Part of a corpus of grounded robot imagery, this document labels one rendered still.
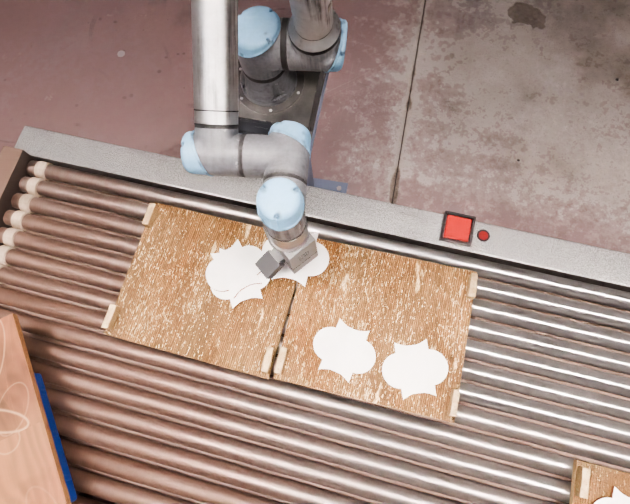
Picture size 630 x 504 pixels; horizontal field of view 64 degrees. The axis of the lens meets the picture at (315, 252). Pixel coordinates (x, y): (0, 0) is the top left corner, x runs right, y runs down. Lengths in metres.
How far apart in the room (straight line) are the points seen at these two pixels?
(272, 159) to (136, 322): 0.60
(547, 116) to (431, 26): 0.73
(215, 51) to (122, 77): 2.01
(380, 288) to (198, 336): 0.44
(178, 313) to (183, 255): 0.14
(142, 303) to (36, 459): 0.38
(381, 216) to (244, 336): 0.45
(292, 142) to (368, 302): 0.48
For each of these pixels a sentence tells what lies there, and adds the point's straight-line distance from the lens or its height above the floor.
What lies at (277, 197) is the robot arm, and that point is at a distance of 0.81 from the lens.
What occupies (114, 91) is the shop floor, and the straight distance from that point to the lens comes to 2.84.
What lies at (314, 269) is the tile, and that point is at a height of 1.08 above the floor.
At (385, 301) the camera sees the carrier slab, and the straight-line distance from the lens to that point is 1.21.
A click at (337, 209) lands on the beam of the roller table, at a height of 0.91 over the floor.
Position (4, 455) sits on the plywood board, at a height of 1.04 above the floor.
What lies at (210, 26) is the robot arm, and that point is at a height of 1.47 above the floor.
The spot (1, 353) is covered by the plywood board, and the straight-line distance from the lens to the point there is 1.31.
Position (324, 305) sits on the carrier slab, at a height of 0.94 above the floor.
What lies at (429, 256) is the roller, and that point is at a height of 0.92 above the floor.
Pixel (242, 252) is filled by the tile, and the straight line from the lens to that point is 1.23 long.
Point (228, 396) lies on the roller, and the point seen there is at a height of 0.92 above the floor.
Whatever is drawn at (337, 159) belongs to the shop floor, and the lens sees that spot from 2.40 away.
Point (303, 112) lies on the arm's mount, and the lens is 1.38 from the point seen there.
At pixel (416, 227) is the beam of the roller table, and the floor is 0.92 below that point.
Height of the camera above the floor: 2.11
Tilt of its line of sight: 72 degrees down
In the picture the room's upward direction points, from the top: 10 degrees counter-clockwise
